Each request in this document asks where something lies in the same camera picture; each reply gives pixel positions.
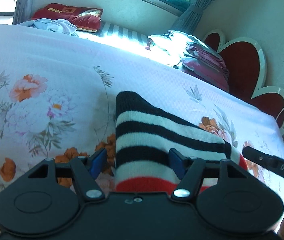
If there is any red heart headboard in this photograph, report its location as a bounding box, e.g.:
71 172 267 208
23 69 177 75
203 29 284 135

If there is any red gold pillow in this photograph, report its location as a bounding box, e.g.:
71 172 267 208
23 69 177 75
31 3 103 33

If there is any grey white striped pillow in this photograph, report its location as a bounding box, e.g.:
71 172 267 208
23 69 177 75
76 21 149 46

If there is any grey left curtain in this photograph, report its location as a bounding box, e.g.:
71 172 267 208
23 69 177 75
12 0 33 24

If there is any grey curtain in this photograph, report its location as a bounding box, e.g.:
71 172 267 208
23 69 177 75
12 0 33 24
171 0 215 34

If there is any light blue crumpled cloth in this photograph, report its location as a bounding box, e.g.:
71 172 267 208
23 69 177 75
19 18 78 37

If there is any striped knit sweater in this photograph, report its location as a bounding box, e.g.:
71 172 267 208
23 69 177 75
115 92 247 194

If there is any floral white bedspread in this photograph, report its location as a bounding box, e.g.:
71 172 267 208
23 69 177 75
0 24 284 201

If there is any grey right curtain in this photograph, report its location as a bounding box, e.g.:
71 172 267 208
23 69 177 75
171 0 215 34

